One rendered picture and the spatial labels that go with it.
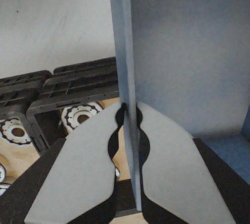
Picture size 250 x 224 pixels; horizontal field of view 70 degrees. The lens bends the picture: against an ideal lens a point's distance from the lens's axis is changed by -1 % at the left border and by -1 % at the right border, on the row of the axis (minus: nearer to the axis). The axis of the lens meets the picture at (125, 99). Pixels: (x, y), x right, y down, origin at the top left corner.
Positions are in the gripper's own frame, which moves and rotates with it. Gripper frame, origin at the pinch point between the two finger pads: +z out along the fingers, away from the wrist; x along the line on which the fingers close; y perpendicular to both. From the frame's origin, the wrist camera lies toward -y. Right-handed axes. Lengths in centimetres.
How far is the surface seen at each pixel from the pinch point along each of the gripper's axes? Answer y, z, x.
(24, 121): 13.4, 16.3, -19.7
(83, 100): 9.9, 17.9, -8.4
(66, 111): 16.2, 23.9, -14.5
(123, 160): 37.7, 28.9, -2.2
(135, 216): 71, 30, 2
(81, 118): 19.6, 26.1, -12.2
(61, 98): 9.7, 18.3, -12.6
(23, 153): 30.7, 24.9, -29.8
